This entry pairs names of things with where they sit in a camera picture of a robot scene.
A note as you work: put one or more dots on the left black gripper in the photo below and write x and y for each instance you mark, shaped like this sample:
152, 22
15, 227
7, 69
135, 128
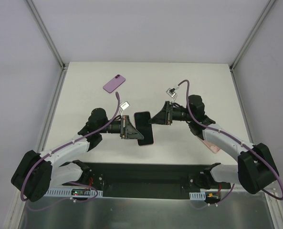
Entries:
124, 127

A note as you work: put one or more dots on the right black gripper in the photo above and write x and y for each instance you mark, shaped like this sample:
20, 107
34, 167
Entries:
167, 112

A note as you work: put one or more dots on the phone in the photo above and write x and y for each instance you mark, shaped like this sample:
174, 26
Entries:
144, 127

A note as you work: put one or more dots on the purple smartphone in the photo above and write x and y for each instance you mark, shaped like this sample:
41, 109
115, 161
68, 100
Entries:
114, 83

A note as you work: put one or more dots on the pink phone case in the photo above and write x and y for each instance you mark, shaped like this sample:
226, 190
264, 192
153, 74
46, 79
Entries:
212, 147

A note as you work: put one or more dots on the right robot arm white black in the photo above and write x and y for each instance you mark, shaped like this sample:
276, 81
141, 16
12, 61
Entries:
255, 168

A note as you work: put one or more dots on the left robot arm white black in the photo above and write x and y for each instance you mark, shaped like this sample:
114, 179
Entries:
57, 155

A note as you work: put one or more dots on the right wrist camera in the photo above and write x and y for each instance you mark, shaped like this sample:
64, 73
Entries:
171, 92

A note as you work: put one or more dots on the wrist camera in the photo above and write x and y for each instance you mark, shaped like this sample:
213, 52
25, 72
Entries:
123, 106
171, 92

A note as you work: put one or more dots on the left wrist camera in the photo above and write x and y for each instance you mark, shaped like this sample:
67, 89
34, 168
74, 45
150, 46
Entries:
123, 106

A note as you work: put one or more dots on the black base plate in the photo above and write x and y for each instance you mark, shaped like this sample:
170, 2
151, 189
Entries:
127, 180

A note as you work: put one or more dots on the right white cable duct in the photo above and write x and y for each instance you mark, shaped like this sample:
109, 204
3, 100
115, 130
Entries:
197, 196

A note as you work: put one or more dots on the white cable duct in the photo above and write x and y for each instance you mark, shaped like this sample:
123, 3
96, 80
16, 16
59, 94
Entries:
73, 192
197, 196

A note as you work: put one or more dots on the left white cable duct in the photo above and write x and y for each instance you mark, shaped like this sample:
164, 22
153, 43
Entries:
73, 192

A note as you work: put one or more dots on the left aluminium frame post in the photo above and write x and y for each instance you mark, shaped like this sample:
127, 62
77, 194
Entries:
45, 33

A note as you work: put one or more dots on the aluminium frame post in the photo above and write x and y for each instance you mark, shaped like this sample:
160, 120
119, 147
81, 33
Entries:
253, 32
45, 33

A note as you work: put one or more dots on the right aluminium frame post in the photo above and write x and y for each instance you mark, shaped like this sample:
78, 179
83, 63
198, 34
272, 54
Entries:
253, 32

